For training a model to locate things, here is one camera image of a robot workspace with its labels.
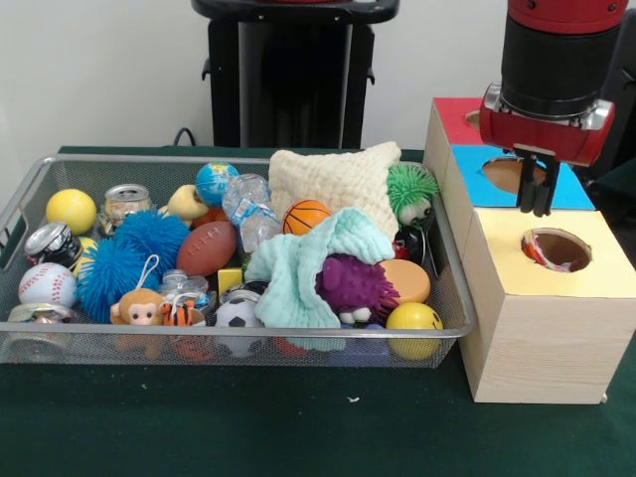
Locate toy burger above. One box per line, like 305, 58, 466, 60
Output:
382, 258, 432, 304

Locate blue spiky ball toy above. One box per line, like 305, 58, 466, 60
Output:
77, 209, 193, 324

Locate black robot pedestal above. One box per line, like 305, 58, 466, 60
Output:
191, 0, 401, 149

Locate brown toy football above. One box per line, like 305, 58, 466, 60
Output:
176, 221, 239, 278

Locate small tiger toy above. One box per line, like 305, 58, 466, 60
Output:
158, 299, 198, 327

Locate wooden box with three holes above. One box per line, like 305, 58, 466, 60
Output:
423, 96, 636, 404

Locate clear mesh bin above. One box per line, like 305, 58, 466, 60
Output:
0, 153, 477, 369

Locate multicoloured patterned cloth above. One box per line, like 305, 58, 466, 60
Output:
520, 229, 572, 273

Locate plain yellow ball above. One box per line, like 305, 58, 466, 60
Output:
45, 188, 98, 236

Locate purple spiky toy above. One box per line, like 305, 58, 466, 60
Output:
316, 252, 402, 324

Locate green spiky ball toy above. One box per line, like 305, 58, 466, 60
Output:
387, 163, 441, 228

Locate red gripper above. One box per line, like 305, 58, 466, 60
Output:
479, 105, 616, 218

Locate black panel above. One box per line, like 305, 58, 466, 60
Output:
593, 8, 636, 173

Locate mint green knitted cloth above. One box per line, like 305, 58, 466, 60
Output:
244, 207, 398, 349

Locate cream knitted cloth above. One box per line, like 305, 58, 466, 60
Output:
267, 141, 403, 239

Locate small soccer ball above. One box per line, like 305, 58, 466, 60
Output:
214, 296, 264, 358

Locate small orange basketball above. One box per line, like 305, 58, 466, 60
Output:
282, 199, 333, 236

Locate yellow smiley ball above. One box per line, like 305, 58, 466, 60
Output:
386, 301, 445, 360

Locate small baseball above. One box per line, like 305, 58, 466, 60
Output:
18, 261, 79, 307

